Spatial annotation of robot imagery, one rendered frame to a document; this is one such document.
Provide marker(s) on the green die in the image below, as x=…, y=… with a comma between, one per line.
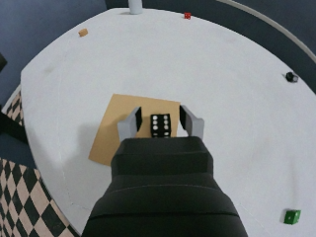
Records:
x=292, y=216

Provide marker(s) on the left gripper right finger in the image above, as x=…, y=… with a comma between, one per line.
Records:
x=190, y=123

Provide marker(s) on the white bottle with blue cap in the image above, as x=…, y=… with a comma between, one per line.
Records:
x=135, y=7

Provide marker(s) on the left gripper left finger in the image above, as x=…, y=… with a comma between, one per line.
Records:
x=131, y=125

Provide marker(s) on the red die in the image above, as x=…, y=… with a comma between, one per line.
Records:
x=187, y=16

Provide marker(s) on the tan flat mat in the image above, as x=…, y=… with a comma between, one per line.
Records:
x=106, y=142

